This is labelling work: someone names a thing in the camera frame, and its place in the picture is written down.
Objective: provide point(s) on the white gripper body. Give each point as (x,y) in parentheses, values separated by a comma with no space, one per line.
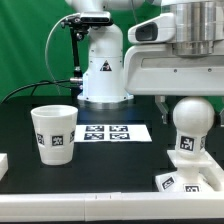
(154,70)

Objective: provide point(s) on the white light bulb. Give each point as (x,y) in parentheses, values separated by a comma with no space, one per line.
(193,117)

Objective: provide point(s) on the white lamp base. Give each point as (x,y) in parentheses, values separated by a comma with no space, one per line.
(202,174)

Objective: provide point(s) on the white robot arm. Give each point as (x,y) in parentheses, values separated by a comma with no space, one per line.
(180,52)

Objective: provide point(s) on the white lamp shade cup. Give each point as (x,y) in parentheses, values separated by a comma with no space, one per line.
(55,127)

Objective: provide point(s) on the white marker tag sheet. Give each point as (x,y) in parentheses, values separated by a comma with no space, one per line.
(112,133)

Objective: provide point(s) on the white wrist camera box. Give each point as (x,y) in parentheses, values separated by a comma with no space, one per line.
(157,30)

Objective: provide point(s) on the black camera on stand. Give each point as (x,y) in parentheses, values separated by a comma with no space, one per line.
(88,18)

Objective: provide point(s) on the black camera stand pole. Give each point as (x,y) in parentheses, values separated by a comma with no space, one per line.
(77,79)

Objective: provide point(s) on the white front rail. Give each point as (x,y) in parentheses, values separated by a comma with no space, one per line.
(110,206)

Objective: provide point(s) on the white rail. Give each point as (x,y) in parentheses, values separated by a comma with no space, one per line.
(3,164)
(110,206)

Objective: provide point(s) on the white left rail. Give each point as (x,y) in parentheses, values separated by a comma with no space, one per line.
(3,164)

